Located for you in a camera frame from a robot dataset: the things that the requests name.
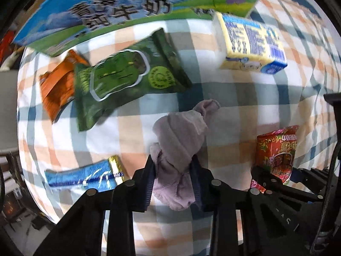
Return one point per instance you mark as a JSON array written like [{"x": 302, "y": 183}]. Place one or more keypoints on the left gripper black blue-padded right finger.
[{"x": 245, "y": 223}]

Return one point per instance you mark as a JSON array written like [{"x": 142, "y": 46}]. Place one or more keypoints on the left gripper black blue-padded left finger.
[{"x": 80, "y": 230}]

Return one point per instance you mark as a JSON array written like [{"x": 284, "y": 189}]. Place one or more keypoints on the red snack packet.
[{"x": 275, "y": 152}]

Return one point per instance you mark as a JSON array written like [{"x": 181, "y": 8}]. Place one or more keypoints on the pink soft cloth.
[{"x": 180, "y": 135}]

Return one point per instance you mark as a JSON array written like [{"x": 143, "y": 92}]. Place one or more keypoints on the yellow blue tissue pack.
[{"x": 247, "y": 45}]

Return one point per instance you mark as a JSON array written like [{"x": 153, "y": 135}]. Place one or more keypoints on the green wet wipes packet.
[{"x": 149, "y": 66}]

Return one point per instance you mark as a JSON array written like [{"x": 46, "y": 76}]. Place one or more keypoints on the blue long snack packet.
[{"x": 103, "y": 176}]

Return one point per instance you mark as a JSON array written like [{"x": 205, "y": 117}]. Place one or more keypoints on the orange snack packet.
[{"x": 57, "y": 86}]

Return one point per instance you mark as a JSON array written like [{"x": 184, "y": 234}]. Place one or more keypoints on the plaid checked tablecloth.
[{"x": 251, "y": 103}]

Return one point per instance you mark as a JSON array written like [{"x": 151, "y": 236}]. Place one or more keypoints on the grey chair near table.
[{"x": 8, "y": 112}]

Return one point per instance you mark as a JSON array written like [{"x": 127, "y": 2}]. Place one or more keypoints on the open cardboard milk box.
[{"x": 58, "y": 25}]

